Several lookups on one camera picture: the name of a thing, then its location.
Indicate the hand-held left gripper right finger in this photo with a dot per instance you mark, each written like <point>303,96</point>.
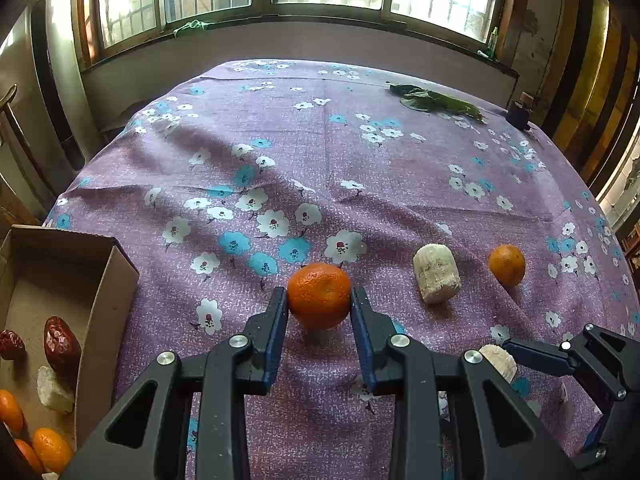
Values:
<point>362,345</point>

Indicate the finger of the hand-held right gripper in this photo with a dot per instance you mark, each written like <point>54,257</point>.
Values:
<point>595,437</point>
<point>535,355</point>

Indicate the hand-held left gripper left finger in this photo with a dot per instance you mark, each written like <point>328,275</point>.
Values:
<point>276,340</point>

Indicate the large orange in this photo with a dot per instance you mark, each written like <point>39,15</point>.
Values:
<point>320,296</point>

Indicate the cardboard box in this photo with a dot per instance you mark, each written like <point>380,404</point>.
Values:
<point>65,260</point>

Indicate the small orange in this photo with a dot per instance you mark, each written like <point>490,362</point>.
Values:
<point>10,410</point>

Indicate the purple floral tablecloth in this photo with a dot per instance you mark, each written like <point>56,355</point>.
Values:
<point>350,170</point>

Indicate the large red date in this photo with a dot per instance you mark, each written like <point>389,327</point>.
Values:
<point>61,345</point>

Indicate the dark jar with cork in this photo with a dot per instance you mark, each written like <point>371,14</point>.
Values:
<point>519,114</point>

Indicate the green leaves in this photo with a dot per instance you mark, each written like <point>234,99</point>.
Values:
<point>430,102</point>

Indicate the small red date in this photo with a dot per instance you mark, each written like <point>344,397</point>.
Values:
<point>10,345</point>

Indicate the green bottle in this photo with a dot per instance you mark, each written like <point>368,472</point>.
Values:
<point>494,40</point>

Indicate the green cloth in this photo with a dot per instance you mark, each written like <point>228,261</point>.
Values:
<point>192,26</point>

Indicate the dark upright panel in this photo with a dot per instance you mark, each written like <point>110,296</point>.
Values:
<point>55,85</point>

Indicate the wooden chair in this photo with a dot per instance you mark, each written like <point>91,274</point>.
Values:
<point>15,125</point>

